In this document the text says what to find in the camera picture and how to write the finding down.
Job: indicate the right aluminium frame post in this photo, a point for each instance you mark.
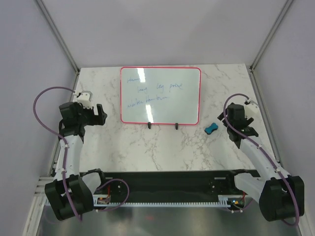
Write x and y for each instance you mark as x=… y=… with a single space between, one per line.
x=273 y=30

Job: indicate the left aluminium frame post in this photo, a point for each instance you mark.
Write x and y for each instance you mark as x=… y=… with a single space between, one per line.
x=57 y=34

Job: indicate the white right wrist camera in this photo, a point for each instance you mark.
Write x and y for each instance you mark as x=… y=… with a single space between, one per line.
x=251 y=108

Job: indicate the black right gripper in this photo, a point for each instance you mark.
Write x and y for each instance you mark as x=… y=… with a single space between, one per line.
x=248 y=121

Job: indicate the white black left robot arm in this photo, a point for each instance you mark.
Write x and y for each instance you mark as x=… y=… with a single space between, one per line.
x=71 y=194

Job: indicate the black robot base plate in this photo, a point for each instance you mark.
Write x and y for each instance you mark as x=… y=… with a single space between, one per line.
x=171 y=187

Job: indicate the pink framed whiteboard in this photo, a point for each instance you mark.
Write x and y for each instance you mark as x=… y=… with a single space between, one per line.
x=160 y=95

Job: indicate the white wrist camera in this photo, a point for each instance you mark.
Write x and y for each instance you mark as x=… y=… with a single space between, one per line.
x=84 y=98
x=251 y=108

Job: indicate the aluminium frame post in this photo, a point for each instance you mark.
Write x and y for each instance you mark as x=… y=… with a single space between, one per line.
x=57 y=34
x=273 y=30

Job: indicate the white slotted cable duct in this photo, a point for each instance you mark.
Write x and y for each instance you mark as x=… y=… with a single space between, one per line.
x=103 y=201

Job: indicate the blue whiteboard eraser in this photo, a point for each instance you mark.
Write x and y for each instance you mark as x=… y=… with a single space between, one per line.
x=210 y=129

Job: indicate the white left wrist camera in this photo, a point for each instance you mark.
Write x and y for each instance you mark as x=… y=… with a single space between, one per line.
x=84 y=98

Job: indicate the aluminium front rail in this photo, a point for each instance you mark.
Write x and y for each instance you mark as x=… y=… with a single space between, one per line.
x=40 y=187

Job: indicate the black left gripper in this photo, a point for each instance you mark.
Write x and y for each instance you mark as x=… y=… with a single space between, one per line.
x=93 y=115

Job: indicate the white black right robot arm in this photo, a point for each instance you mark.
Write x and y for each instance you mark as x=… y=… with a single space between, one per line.
x=279 y=194

